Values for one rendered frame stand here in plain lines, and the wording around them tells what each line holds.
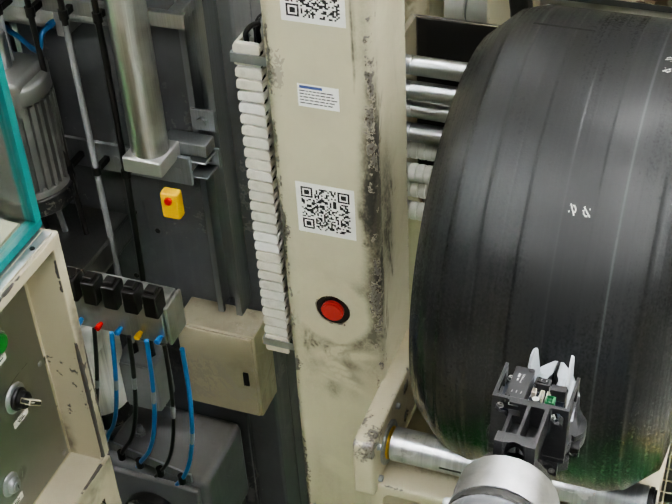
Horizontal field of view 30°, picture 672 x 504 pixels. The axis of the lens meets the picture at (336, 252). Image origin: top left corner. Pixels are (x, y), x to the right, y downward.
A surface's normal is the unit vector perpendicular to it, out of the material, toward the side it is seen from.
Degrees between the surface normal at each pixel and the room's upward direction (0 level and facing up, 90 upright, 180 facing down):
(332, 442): 90
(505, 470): 7
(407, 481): 0
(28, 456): 90
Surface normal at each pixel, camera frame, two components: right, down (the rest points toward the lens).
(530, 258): -0.31, 0.06
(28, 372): 0.94, 0.18
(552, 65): -0.11, -0.65
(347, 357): -0.35, 0.60
